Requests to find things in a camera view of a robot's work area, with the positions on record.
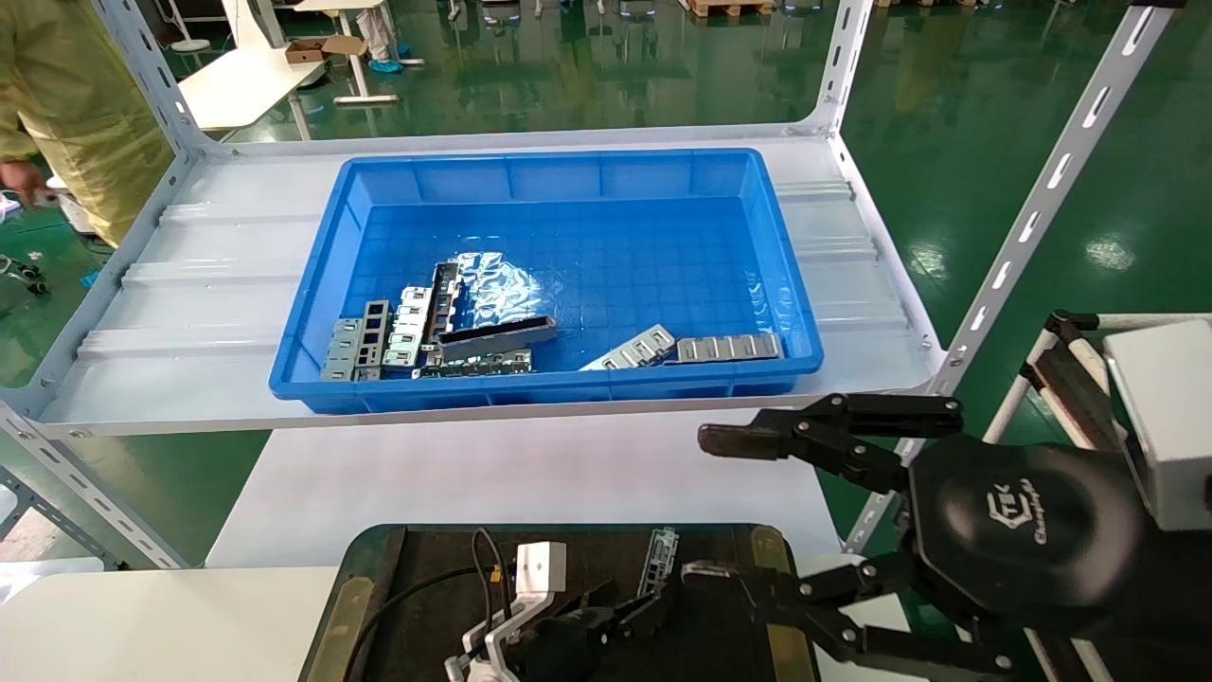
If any blue plastic bin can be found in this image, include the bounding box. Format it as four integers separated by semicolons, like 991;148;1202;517
268;147;825;415

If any light silver metal bracket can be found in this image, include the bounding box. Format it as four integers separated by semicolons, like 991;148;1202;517
383;286;434;368

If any person in white trousers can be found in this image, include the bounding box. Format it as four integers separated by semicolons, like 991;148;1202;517
360;0;410;75

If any person in yellow coat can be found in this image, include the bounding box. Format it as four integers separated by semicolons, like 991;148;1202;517
0;0;178;249

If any grey perforated metal bracket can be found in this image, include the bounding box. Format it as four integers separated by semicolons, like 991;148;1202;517
322;317;367;382
358;300;391;370

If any silver angled metal bracket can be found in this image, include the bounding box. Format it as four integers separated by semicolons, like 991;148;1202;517
580;324;677;372

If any wooden pallet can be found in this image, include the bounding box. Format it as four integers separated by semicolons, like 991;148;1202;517
686;0;779;18

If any dark metal bracket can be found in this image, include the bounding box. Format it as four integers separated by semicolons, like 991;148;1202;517
431;262;465;347

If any black tray with brass edges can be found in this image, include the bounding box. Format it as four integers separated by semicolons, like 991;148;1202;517
298;523;820;682

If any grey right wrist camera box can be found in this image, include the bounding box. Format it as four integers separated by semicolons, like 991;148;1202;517
1103;320;1212;531

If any cardboard box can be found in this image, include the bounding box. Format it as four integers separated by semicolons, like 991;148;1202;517
286;36;370;64

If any segmented silver metal strip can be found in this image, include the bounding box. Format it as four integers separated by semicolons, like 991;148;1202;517
676;332;784;364

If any white metal shelf rack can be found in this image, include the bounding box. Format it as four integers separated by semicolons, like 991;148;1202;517
0;0;1189;571

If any white tube cart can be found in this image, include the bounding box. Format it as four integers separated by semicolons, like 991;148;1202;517
985;311;1212;451

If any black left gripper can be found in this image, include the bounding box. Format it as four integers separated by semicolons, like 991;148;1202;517
511;578;685;682

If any long black metal channel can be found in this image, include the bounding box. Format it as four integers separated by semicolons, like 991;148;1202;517
440;315;558;363

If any silver perforated metal bracket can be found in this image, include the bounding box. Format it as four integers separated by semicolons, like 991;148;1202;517
639;527;681;598

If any white side table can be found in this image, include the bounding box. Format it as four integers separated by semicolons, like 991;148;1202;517
294;0;427;105
178;43;328;134

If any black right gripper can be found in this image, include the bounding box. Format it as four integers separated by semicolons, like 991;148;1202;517
680;392;1151;681

